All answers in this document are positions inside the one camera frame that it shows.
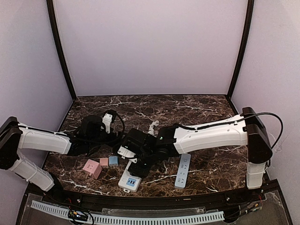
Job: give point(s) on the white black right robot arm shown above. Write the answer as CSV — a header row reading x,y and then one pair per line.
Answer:
x,y
246,129

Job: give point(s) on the light blue power strip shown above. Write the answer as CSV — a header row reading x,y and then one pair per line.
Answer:
x,y
182,173

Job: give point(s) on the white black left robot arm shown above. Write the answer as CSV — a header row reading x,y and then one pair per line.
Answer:
x,y
15,136

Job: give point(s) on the small blue charger plug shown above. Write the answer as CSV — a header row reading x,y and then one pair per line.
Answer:
x,y
113,161

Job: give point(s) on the black front table rail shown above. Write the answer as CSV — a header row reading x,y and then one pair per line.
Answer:
x,y
220,200

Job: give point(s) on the small pink charger plug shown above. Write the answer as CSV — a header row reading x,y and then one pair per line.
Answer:
x,y
104,162

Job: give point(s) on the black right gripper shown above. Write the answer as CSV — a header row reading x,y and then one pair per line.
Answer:
x,y
138,167

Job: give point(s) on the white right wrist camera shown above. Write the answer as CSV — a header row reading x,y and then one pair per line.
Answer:
x,y
127,154

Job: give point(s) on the right black frame post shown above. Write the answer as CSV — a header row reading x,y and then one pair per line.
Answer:
x,y
242,48

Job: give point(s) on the pink cube socket adapter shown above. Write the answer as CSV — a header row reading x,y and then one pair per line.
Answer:
x,y
92,168

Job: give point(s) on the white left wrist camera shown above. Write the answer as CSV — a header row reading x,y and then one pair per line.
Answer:
x,y
108,119

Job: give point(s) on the left black frame post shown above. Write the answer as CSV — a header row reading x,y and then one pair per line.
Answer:
x,y
59,48

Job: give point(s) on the white multicolour power strip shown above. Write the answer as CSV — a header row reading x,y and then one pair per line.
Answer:
x,y
130,181

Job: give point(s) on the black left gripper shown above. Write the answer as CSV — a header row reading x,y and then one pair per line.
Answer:
x,y
110,135

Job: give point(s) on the small green circuit board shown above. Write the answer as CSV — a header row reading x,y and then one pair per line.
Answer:
x,y
77,215

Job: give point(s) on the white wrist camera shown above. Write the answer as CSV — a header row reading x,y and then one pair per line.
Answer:
x,y
108,119
127,154

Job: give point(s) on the white slotted cable duct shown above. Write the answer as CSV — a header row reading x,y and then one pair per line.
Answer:
x,y
98,219

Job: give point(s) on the black frame post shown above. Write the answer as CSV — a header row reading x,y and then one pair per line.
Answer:
x,y
242,48
59,48

